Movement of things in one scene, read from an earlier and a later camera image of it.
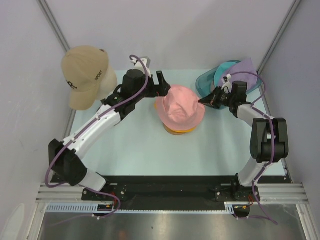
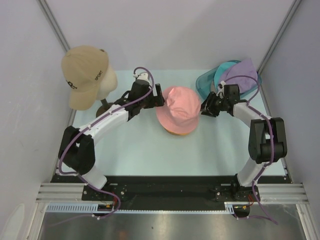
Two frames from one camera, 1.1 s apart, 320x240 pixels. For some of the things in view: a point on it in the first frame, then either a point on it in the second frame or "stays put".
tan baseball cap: x=84 y=68 stays put
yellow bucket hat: x=186 y=130 -> x=176 y=133
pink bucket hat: x=180 y=109 stays put
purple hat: x=243 y=71 stays put
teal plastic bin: x=205 y=85 stays put
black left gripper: x=158 y=90 -> x=156 y=101
